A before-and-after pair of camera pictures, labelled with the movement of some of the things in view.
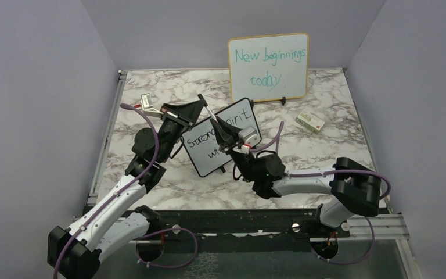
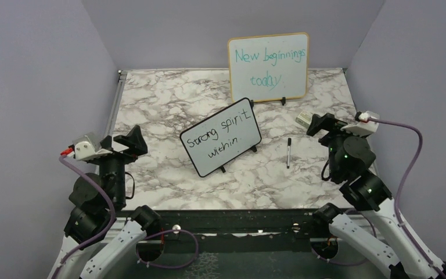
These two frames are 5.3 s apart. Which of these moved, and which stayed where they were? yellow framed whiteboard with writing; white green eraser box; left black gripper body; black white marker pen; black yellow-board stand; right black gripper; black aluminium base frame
Moved: black white marker pen; right black gripper; left black gripper body
Stayed: black aluminium base frame; white green eraser box; yellow framed whiteboard with writing; black yellow-board stand
